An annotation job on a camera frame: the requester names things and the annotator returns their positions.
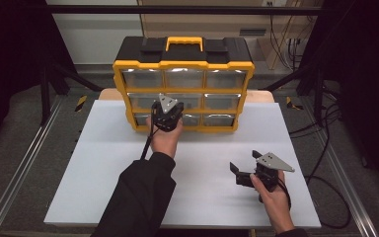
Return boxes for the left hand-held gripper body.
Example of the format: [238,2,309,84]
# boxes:
[151,93,184,133]

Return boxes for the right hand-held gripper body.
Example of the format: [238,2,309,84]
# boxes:
[236,151,296,194]

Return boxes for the clear plastic drawer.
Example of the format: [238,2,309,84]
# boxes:
[166,93,203,111]

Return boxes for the yellow black drawer organizer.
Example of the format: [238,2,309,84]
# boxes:
[112,36,256,134]

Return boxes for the person's left hand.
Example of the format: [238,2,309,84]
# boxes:
[145,115,185,159]

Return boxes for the person's right hand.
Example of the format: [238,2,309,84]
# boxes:
[250,172,294,234]

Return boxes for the grid of clear drawers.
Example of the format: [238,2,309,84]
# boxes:
[121,68,247,127]

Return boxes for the right yellow clamp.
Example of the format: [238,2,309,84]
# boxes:
[285,96,304,112]

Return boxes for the black metal stand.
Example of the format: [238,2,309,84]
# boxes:
[39,63,104,126]
[262,64,326,125]

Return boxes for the black metal crossbar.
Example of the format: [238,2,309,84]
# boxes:
[43,4,324,16]

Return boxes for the dark curtain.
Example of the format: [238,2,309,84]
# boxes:
[304,0,379,200]
[0,0,77,147]

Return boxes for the left hand-held gripper cable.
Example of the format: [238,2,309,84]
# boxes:
[139,110,161,162]

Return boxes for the hand-held gripper cable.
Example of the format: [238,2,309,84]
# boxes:
[139,110,161,162]
[276,178,293,210]

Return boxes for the right hand-held gripper cable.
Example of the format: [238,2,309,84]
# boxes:
[276,178,293,210]

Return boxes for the black floor cables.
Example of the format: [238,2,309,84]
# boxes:
[288,82,343,181]

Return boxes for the looped black floor cable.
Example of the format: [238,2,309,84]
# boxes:
[304,175,352,230]

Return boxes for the aluminium floor rail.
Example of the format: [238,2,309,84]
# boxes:
[0,95,65,237]
[300,98,379,237]

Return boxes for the hanging cable bundle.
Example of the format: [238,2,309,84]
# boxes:
[266,1,311,72]

